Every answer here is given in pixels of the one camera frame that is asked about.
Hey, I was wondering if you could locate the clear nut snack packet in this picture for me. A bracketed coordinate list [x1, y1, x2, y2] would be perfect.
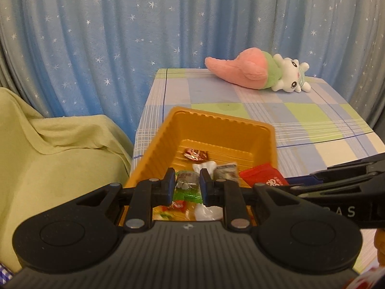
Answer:
[213, 163, 239, 183]

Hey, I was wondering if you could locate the yellow candy wrapper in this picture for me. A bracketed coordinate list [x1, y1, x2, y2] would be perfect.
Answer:
[153, 212, 176, 221]

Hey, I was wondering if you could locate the silver green snack bag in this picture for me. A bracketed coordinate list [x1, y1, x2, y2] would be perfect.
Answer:
[192, 160, 223, 221]

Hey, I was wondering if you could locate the small red candy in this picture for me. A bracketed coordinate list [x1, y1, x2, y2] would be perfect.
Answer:
[162, 200, 187, 213]

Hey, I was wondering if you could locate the green candy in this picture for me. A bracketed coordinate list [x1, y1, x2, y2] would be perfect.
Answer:
[173, 170, 202, 204]

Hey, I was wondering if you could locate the red square snack pouch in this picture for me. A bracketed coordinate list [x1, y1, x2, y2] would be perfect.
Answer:
[239, 163, 289, 187]

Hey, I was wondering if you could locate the red twisted candy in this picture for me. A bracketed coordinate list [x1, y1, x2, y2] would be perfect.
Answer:
[183, 148, 209, 162]

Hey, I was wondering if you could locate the right hand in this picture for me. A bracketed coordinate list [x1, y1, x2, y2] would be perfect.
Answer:
[374, 228, 385, 266]

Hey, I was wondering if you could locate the plaid tablecloth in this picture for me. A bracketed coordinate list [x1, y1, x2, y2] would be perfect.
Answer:
[132, 69, 384, 177]

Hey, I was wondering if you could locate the orange plastic tray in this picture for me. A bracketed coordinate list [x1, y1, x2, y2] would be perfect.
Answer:
[126, 107, 277, 188]

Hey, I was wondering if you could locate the green cloth covered sofa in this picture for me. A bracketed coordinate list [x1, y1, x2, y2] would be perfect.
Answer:
[1, 88, 133, 273]

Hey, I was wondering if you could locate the pink carrot bunny plush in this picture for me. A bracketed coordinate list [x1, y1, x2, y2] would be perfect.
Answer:
[205, 48, 311, 93]

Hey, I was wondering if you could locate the blue checkered cloth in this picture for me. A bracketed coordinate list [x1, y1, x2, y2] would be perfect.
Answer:
[0, 263, 13, 285]

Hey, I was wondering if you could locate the blue star curtain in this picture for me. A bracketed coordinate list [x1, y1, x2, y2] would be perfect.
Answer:
[1, 0, 384, 138]

